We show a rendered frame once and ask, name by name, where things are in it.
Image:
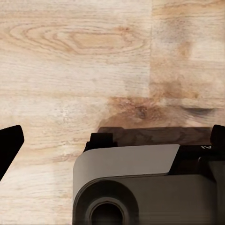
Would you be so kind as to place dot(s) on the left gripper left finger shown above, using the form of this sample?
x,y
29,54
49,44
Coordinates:
x,y
11,140

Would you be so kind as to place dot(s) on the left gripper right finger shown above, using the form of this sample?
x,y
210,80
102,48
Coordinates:
x,y
217,139

